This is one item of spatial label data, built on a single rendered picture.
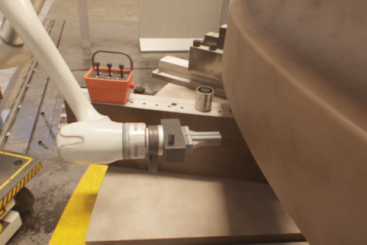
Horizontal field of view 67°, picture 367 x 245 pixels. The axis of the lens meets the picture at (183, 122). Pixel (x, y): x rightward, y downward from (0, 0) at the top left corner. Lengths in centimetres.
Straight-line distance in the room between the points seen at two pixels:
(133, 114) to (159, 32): 311
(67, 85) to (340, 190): 69
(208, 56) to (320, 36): 153
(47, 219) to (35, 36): 120
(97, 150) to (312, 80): 49
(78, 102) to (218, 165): 84
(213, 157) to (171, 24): 318
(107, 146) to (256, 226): 88
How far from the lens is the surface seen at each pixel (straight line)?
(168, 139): 67
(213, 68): 224
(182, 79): 244
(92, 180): 194
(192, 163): 145
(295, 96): 61
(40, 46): 80
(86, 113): 85
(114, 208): 135
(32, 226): 178
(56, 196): 190
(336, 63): 68
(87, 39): 436
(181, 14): 438
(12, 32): 130
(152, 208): 134
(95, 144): 66
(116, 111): 134
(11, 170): 165
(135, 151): 67
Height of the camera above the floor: 133
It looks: 32 degrees down
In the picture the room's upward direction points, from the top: 5 degrees clockwise
